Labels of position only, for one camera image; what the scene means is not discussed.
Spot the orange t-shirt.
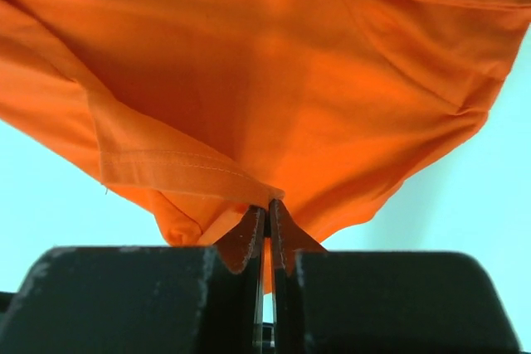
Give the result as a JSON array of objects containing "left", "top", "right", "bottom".
[{"left": 0, "top": 0, "right": 531, "bottom": 293}]

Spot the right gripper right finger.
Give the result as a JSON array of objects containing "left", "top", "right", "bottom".
[{"left": 268, "top": 200, "right": 521, "bottom": 353}]

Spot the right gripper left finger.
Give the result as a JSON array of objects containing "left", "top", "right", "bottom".
[{"left": 1, "top": 207, "right": 265, "bottom": 353}]

